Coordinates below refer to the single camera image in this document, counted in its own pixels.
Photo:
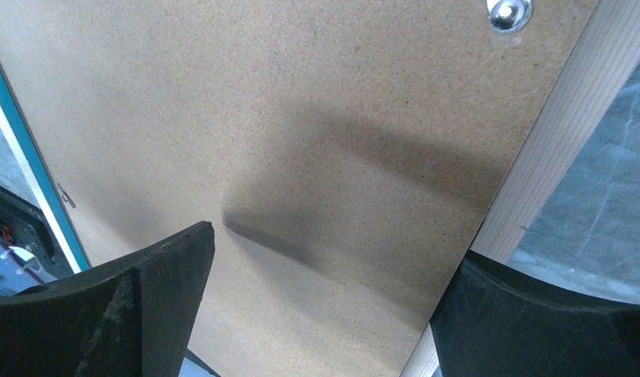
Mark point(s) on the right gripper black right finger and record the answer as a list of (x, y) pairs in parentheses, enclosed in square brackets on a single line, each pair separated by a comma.
[(493, 320)]

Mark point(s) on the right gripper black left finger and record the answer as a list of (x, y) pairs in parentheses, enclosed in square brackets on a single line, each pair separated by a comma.
[(132, 316)]

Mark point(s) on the brown cardboard backing board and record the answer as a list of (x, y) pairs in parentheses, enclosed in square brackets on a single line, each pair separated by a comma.
[(299, 130)]

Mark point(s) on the blue wooden picture frame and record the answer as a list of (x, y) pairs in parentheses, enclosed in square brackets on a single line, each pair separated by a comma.
[(559, 130)]

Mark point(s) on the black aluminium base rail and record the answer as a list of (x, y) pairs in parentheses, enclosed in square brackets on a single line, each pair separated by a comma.
[(23, 225)]

